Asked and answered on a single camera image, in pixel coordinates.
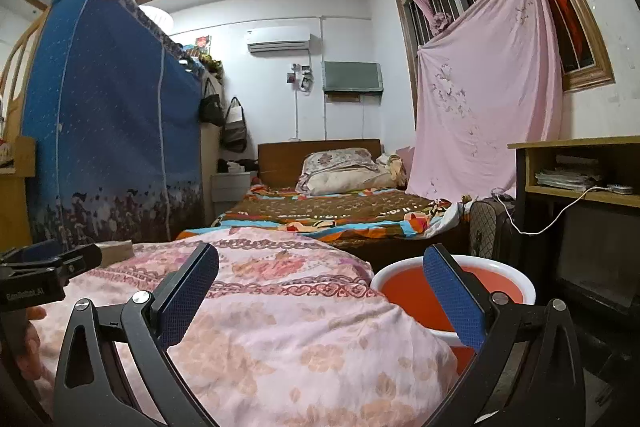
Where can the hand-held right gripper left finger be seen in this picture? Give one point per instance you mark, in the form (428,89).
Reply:
(192,294)

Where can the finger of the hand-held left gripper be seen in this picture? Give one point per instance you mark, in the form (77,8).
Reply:
(35,249)
(82,259)

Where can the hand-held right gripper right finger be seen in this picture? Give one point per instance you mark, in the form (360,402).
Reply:
(452,292)

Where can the orange basin with white rim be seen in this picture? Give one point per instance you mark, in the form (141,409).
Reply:
(405,294)

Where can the person's left hand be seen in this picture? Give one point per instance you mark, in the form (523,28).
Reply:
(31,347)

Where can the stack of beige tissue paper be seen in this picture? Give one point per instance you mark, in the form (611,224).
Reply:
(115,252)

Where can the wooden cabinet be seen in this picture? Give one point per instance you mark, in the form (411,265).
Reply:
(15,187)

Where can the checkered suitcase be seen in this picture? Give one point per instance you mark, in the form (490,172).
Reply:
(492,232)

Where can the white nightstand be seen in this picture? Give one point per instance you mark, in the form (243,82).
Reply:
(230,192)

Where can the pink floral blanket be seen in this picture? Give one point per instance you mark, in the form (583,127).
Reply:
(300,332)

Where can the dark items on nightstand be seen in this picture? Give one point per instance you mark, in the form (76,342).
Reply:
(235,166)

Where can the blue fabric wardrobe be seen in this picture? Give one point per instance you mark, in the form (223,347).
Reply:
(115,122)

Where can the colourful patterned bedspread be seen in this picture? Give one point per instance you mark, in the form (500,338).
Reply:
(320,209)

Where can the stack of papers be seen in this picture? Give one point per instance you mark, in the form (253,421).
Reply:
(567,180)

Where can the wooden bed headboard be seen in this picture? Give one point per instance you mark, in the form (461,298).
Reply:
(280,159)

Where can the black and grey handbag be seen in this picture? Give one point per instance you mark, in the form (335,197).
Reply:
(235,129)

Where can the floral pillow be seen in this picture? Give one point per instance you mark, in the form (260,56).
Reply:
(340,159)

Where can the pink hanging sheet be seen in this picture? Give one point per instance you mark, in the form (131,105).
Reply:
(490,107)

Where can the wooden desk with shelf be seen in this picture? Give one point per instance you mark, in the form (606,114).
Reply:
(575,143)

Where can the clutter on wardrobe top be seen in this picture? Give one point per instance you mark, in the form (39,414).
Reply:
(202,57)

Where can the white air conditioner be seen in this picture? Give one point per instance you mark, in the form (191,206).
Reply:
(277,43)

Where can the green cloth wall cover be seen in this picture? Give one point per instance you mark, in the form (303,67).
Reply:
(352,77)

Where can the wall socket with photos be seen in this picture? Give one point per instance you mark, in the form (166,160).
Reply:
(300,77)

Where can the barred window with wooden frame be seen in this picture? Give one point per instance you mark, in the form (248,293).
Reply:
(592,72)

